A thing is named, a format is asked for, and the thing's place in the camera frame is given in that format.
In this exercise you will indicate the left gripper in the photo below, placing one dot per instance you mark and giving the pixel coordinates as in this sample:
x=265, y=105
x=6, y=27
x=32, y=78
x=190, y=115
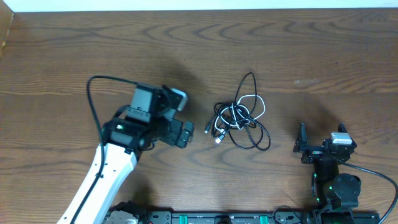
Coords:
x=175, y=132

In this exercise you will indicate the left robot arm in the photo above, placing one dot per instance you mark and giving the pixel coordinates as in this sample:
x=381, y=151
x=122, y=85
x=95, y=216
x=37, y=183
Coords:
x=133, y=129

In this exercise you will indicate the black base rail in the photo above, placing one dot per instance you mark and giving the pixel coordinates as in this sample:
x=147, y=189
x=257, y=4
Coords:
x=129, y=212

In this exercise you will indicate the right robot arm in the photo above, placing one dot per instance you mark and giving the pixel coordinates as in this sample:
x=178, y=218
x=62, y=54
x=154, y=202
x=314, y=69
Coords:
x=336, y=193

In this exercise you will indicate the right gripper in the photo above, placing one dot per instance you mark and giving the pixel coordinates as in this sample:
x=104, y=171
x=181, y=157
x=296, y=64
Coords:
x=317, y=149

